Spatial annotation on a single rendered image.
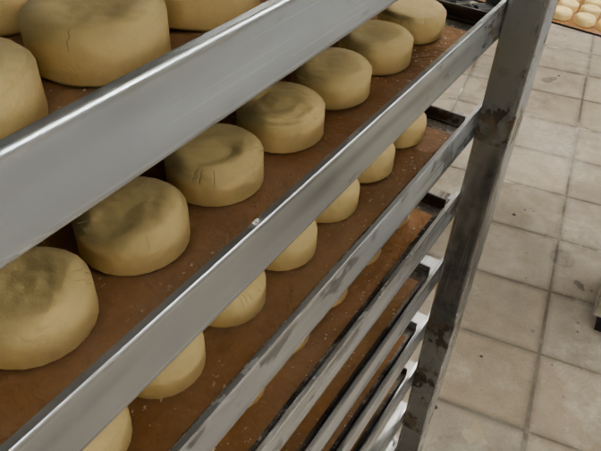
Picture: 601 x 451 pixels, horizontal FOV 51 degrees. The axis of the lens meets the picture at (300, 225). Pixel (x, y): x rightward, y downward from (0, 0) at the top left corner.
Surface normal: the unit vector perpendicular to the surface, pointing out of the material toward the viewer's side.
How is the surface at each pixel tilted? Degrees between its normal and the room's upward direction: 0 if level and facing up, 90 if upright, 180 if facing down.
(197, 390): 0
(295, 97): 0
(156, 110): 90
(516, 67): 90
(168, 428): 0
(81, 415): 90
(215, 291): 90
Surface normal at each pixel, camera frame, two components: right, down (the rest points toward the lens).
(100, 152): 0.84, 0.38
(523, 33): -0.55, 0.54
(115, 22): 0.03, -0.76
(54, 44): -0.26, 0.62
